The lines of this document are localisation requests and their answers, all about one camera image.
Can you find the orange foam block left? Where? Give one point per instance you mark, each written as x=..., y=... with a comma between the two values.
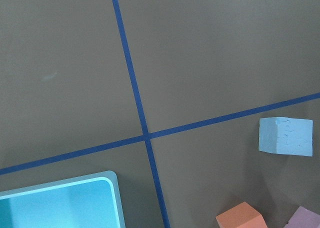
x=241, y=216

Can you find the pink lilac foam block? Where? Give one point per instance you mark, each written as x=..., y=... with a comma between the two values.
x=303, y=218

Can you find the blue tape grid lines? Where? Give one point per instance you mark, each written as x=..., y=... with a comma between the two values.
x=166, y=93

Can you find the light blue foam block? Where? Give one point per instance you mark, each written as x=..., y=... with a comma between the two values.
x=286, y=136

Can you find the turquoise plastic tray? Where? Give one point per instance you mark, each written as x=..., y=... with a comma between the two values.
x=88, y=201

